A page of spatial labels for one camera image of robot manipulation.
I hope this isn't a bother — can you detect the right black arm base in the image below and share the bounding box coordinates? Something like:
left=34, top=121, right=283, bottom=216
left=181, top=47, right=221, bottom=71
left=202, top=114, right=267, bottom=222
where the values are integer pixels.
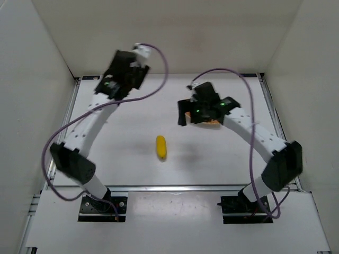
left=217, top=196, right=273, bottom=224

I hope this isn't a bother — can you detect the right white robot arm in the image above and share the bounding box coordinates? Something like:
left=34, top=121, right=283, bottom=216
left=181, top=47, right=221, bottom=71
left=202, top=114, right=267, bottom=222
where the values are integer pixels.
left=177, top=82, right=303, bottom=203

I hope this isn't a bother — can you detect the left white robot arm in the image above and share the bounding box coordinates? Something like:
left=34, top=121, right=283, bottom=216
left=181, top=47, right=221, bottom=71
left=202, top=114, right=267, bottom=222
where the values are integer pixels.
left=50, top=44, right=151, bottom=199

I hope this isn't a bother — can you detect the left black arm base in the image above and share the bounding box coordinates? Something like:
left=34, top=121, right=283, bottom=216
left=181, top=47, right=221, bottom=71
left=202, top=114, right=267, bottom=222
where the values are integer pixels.
left=78, top=194, right=128, bottom=223

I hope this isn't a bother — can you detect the woven triangular fruit basket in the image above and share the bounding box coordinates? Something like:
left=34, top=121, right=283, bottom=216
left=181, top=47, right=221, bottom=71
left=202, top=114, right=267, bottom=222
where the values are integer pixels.
left=185, top=112, right=221, bottom=130

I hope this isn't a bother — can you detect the fake yellow banana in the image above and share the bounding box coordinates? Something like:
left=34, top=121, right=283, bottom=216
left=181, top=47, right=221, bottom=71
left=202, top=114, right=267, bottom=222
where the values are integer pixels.
left=156, top=135, right=167, bottom=160

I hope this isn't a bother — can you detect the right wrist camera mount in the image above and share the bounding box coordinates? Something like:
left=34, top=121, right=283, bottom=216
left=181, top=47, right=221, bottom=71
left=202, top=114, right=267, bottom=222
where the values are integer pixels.
left=186, top=82, right=200, bottom=91

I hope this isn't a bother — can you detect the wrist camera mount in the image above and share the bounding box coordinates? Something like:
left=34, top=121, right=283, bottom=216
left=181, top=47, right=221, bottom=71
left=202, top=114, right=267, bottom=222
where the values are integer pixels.
left=132, top=43, right=151, bottom=66
left=186, top=82, right=200, bottom=91

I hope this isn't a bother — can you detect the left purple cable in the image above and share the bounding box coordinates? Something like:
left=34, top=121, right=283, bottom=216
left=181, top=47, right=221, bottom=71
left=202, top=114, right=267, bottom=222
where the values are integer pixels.
left=42, top=42, right=170, bottom=220

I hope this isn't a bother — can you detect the purple cable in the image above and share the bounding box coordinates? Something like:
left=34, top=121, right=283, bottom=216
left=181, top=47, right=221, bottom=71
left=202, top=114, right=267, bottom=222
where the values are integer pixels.
left=188, top=68, right=291, bottom=219
left=42, top=42, right=170, bottom=220

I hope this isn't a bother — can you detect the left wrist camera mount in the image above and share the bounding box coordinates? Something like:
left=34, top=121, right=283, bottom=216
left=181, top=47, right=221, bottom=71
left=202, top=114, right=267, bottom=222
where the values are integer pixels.
left=132, top=43, right=151, bottom=66

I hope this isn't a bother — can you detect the left aluminium rail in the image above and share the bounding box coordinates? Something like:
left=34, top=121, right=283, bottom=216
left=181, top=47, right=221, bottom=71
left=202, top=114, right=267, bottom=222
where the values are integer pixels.
left=47, top=77, right=81, bottom=180

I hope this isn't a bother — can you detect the aluminium rail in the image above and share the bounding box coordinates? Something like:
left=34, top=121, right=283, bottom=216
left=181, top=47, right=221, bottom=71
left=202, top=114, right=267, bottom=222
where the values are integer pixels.
left=257, top=72, right=304, bottom=192
left=108, top=185, right=245, bottom=192
left=47, top=77, right=81, bottom=180

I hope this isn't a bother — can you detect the right aluminium rail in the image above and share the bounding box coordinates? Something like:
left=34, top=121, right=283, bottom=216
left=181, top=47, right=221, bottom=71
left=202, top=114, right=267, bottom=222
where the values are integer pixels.
left=257, top=72, right=304, bottom=192

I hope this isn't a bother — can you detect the front aluminium rail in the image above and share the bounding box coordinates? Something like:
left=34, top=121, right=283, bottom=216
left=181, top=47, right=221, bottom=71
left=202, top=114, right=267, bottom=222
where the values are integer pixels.
left=108, top=185, right=245, bottom=192

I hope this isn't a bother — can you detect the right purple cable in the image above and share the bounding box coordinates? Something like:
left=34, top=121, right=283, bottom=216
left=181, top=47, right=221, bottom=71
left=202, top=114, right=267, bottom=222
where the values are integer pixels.
left=188, top=68, right=291, bottom=219

